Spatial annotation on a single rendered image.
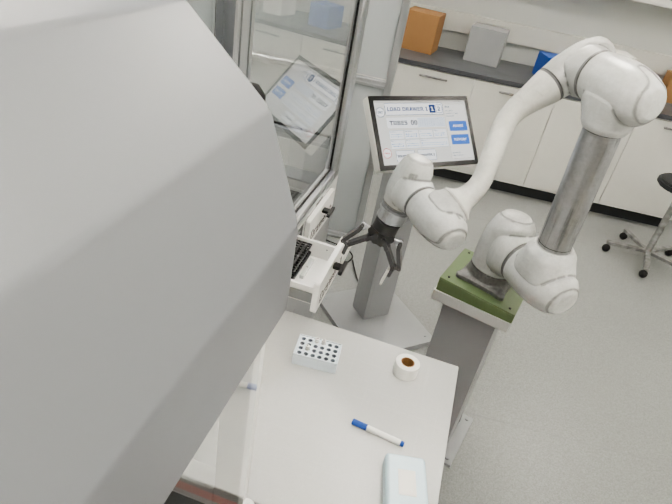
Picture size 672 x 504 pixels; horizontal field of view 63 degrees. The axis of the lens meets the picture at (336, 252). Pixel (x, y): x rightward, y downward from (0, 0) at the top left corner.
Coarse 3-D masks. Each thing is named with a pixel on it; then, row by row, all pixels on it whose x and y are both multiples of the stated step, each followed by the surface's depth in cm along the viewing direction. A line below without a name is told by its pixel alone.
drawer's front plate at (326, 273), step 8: (336, 248) 173; (336, 256) 169; (328, 264) 165; (328, 272) 164; (336, 272) 179; (320, 280) 158; (328, 280) 168; (320, 288) 158; (328, 288) 173; (312, 296) 159; (312, 304) 160
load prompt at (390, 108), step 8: (384, 104) 224; (392, 104) 226; (400, 104) 228; (408, 104) 230; (416, 104) 232; (424, 104) 234; (432, 104) 236; (440, 104) 238; (392, 112) 226; (400, 112) 228; (408, 112) 229; (416, 112) 231; (424, 112) 233; (432, 112) 235; (440, 112) 237
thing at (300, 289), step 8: (304, 240) 182; (312, 240) 181; (312, 248) 182; (320, 248) 181; (328, 248) 180; (312, 256) 184; (320, 256) 183; (328, 256) 182; (304, 264) 179; (320, 264) 181; (312, 272) 176; (320, 272) 177; (296, 280) 161; (304, 280) 172; (312, 280) 172; (296, 288) 162; (304, 288) 161; (312, 288) 160; (288, 296) 164; (296, 296) 163; (304, 296) 162
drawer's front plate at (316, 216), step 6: (330, 192) 205; (324, 198) 200; (330, 198) 205; (318, 204) 195; (324, 204) 197; (330, 204) 208; (318, 210) 192; (312, 216) 187; (318, 216) 193; (306, 222) 185; (312, 222) 187; (318, 222) 196; (324, 222) 207; (306, 228) 186; (312, 228) 190; (318, 228) 199; (306, 234) 187; (312, 234) 192
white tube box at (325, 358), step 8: (304, 336) 156; (296, 344) 153; (304, 344) 154; (312, 344) 154; (320, 344) 155; (328, 344) 156; (336, 344) 156; (296, 352) 151; (304, 352) 151; (312, 352) 152; (320, 352) 153; (328, 352) 153; (336, 352) 154; (296, 360) 151; (304, 360) 150; (312, 360) 150; (320, 360) 149; (328, 360) 150; (336, 360) 151; (320, 368) 151; (328, 368) 150
